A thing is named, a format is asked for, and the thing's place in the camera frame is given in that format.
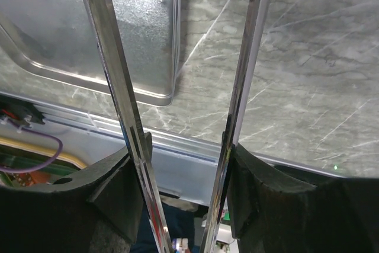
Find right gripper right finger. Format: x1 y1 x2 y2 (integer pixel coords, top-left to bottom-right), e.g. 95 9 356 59
227 145 378 252

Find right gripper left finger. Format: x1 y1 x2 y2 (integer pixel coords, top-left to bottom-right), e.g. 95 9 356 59
1 148 144 252

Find metal tongs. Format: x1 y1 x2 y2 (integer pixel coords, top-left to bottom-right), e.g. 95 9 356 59
83 0 270 252

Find silver tin lid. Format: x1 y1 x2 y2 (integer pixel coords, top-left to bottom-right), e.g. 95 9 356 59
1 0 181 106

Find aluminium front rail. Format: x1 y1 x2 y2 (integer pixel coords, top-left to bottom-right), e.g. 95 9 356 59
1 91 220 206

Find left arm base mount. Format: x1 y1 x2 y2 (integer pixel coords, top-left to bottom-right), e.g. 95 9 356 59
1 97 44 125

